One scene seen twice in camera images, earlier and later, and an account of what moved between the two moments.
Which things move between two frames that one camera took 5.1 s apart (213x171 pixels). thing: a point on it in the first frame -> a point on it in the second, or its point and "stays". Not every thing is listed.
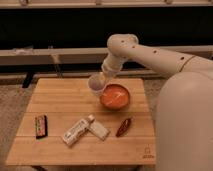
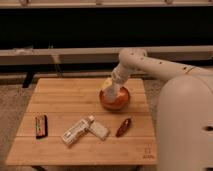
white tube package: x=73 y=132 stays
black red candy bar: x=41 y=126 stays
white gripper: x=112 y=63 -> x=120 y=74
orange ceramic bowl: x=115 y=96 stays
